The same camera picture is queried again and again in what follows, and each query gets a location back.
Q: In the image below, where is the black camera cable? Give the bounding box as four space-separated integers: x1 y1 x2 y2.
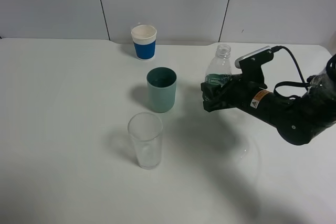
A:
270 46 313 99

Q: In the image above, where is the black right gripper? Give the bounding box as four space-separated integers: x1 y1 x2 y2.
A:
201 74 268 112

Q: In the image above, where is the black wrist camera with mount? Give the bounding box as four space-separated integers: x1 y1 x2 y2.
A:
234 46 274 84

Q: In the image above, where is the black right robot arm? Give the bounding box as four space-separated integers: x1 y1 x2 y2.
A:
201 50 335 145

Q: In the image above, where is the clear green-label water bottle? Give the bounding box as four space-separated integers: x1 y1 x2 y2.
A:
205 44 232 92

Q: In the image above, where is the clear drinking glass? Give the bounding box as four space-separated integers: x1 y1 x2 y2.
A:
128 112 163 170

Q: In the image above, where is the white blue-sleeve paper cup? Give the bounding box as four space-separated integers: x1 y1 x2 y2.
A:
131 24 157 60

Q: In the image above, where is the teal plastic cup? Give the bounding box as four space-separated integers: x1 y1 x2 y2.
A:
146 67 177 113

